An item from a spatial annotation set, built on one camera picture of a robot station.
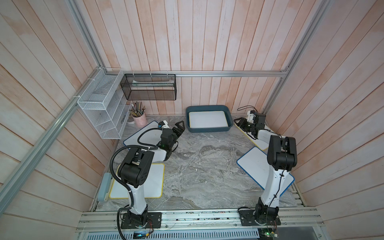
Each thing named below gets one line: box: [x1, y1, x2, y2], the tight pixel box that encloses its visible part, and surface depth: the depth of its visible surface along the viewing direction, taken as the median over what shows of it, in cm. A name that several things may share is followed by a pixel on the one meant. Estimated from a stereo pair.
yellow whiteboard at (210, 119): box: [188, 111, 229, 128], surface depth 120 cm
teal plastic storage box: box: [185, 105, 234, 133], surface depth 120 cm
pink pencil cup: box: [129, 101, 148, 128], surface depth 109 cm
